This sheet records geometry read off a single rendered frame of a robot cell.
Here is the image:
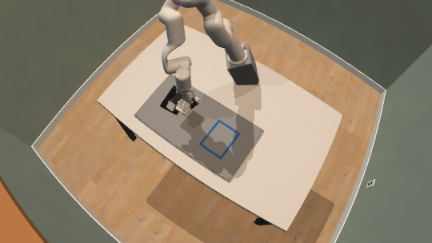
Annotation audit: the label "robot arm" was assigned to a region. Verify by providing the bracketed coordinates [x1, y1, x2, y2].
[158, 0, 248, 111]

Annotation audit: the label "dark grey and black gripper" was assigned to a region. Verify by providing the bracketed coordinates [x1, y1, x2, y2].
[173, 86, 198, 109]

